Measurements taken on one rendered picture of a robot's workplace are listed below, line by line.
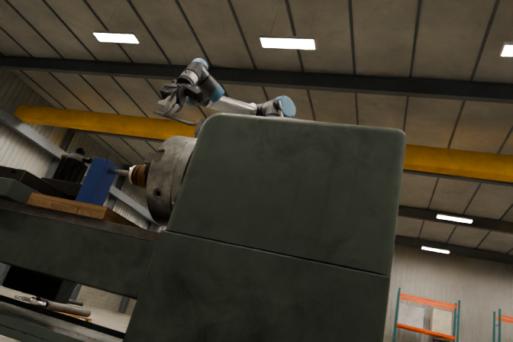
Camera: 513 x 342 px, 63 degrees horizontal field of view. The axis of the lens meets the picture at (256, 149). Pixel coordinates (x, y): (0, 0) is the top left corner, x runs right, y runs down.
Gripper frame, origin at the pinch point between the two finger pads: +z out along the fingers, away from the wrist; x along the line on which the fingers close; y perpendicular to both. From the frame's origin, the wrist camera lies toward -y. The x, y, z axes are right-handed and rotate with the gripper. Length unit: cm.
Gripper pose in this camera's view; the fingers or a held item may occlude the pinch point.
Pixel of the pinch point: (166, 112)
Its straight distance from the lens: 161.9
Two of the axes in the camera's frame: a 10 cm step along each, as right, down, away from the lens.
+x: -1.3, -7.5, -6.6
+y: -9.4, -1.3, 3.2
